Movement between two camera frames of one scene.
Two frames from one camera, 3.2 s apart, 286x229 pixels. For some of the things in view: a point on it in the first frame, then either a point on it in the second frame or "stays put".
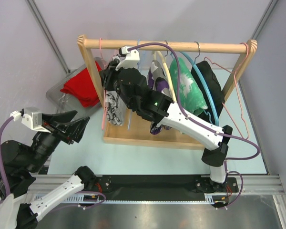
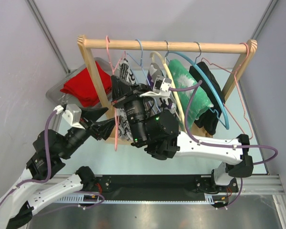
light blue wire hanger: (138, 56) -> (140, 65)
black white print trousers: (114, 107) -> (127, 72)
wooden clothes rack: (114, 130) stays put
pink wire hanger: (104, 92) -> (114, 69)
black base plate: (161, 187) stays put
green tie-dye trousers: (192, 97) stays put
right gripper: (110, 73) -> (125, 93)
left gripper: (75, 129) -> (101, 129)
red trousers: (79, 87) stays put
